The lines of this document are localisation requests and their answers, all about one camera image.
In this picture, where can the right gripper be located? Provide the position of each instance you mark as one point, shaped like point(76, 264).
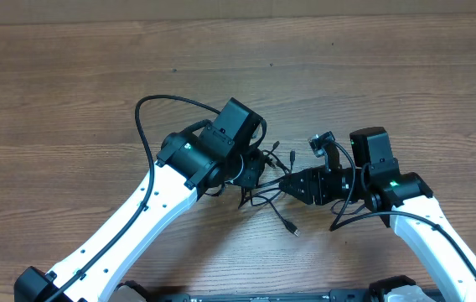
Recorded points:
point(314, 184)

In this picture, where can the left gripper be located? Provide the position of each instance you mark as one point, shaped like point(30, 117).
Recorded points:
point(250, 174)

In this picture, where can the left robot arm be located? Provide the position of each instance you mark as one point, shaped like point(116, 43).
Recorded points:
point(204, 155)

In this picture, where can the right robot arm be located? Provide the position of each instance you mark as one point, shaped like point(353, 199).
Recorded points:
point(368, 181)

